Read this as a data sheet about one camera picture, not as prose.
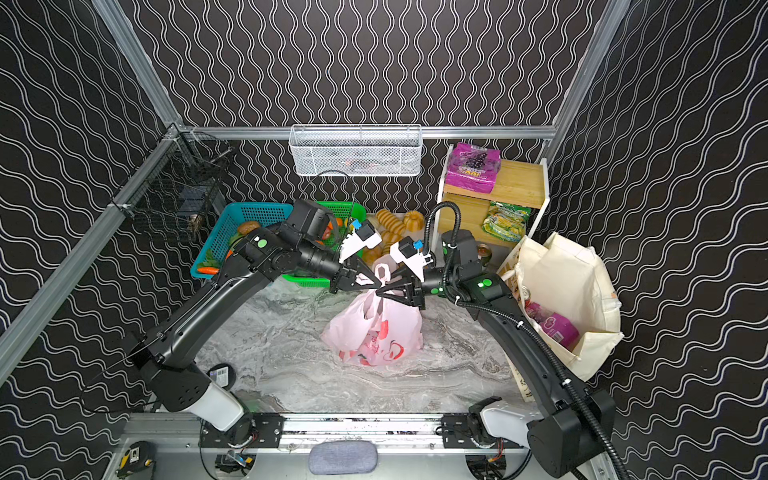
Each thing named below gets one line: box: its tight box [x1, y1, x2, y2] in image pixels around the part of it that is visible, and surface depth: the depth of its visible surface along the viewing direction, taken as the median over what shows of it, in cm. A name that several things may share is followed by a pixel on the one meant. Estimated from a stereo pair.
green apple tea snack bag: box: [482, 201, 532, 243], surface depth 98 cm
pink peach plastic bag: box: [321, 263, 424, 367], surface depth 71 cm
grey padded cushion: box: [308, 440, 379, 475], surface depth 70 cm
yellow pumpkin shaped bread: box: [403, 210, 425, 232], surface depth 119 cm
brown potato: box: [238, 220, 261, 235], surface depth 116 cm
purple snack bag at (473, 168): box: [446, 142, 501, 194], surface depth 83 cm
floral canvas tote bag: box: [498, 231, 625, 402], surface depth 78 cm
